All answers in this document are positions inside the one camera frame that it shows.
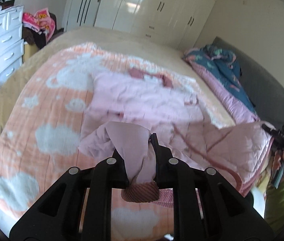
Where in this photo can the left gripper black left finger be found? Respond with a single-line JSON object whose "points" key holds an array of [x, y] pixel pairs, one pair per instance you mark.
{"points": [[77, 206]]}

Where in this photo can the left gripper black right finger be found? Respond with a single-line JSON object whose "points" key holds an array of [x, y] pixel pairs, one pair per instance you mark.
{"points": [[205, 205]]}

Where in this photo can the pink quilted padded jacket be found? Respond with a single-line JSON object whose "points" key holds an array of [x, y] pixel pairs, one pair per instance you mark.
{"points": [[126, 111]]}

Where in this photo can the green sleeved right forearm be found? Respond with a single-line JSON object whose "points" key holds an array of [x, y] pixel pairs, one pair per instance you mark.
{"points": [[274, 207]]}

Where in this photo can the white bedroom door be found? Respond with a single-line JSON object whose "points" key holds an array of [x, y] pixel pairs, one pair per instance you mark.
{"points": [[79, 13]]}

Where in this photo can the grey upholstered headboard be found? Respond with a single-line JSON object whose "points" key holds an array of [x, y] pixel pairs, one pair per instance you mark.
{"points": [[265, 92]]}

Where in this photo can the orange cloud pattern blanket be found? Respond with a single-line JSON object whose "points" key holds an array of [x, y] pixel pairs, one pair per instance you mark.
{"points": [[40, 139]]}

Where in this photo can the blue and pink floral duvet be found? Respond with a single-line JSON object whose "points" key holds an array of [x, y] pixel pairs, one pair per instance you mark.
{"points": [[221, 71]]}

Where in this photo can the tan bed sheet mattress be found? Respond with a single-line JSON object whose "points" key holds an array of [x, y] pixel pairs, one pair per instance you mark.
{"points": [[114, 41]]}

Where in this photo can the glossy cream built-in wardrobe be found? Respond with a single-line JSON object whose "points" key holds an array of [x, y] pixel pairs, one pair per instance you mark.
{"points": [[173, 23]]}

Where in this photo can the pink yellow cartoon blanket pile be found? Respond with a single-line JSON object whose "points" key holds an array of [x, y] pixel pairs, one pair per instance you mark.
{"points": [[41, 25]]}

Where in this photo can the white drawer chest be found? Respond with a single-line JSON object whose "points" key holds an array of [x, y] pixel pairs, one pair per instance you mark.
{"points": [[11, 41]]}

